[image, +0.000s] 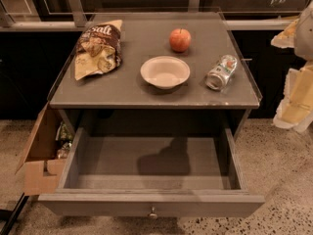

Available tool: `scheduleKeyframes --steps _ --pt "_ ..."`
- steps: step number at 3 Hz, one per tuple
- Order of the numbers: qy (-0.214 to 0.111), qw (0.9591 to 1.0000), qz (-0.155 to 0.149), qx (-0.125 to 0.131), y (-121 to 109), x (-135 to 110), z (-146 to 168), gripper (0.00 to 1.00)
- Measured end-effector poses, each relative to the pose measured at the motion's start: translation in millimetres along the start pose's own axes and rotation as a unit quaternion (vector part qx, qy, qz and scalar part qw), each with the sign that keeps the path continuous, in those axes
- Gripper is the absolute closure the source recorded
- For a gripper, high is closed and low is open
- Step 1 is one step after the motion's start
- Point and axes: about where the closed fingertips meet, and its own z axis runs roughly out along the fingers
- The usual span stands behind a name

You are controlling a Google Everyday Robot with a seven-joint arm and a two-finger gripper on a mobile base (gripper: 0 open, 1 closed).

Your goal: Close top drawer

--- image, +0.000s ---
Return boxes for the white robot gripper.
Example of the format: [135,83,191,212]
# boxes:
[271,3,313,132]

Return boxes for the grey top drawer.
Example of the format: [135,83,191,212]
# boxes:
[39,129,265,217]

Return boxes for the round metal drawer knob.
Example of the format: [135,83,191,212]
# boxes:
[148,207,157,219]

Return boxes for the crushed clear plastic bottle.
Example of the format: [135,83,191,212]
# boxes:
[205,55,238,91]

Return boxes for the red apple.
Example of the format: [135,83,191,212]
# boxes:
[169,28,191,52]

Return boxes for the white paper bowl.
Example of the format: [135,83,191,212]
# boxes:
[140,56,190,89]

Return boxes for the brown salt chips bag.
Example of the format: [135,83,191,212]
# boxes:
[74,20,123,80]

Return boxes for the green packets in box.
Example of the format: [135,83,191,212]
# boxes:
[56,121,73,159]

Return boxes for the open cardboard box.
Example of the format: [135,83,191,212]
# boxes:
[17,104,67,196]

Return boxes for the black bar on floor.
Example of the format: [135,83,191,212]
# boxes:
[0,193,28,235]

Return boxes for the grey metal railing frame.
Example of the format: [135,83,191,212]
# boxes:
[0,0,313,33]

